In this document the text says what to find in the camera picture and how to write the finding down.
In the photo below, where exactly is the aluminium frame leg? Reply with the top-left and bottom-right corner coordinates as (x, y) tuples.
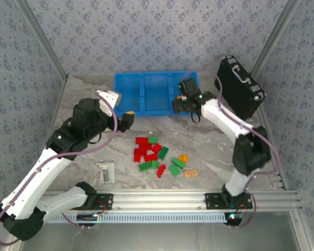
(289, 211), (314, 251)

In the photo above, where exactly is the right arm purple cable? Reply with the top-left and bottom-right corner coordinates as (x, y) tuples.
(182, 68), (281, 229)

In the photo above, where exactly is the aluminium front frame rail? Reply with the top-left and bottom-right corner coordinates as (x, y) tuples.
(39, 189), (303, 212)

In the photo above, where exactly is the aluminium table side rail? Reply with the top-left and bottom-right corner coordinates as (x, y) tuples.
(31, 75), (69, 191)
(256, 104), (288, 190)

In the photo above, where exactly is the black controller board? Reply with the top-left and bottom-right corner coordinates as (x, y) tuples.
(223, 212), (244, 228)
(76, 213), (99, 227)

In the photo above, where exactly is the slotted white cable duct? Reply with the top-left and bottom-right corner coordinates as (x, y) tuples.
(46, 211), (227, 224)

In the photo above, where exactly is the black case with silver handle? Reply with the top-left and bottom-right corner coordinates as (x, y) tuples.
(214, 55), (266, 121)

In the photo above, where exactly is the white grey metal bracket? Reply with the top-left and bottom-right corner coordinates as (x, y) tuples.
(96, 159), (115, 184)

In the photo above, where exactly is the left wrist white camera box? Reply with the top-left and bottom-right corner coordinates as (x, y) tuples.
(96, 90), (121, 117)

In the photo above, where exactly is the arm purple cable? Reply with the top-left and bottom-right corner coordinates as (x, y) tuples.
(0, 90), (119, 246)
(182, 68), (281, 229)

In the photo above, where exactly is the aluminium frame post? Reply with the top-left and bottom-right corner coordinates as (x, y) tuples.
(250, 0), (303, 77)
(14, 0), (69, 79)

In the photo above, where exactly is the blue three-compartment plastic bin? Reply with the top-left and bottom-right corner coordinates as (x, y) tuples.
(113, 70), (201, 118)

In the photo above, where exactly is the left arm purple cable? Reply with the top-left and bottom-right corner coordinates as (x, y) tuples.
(0, 90), (119, 246)

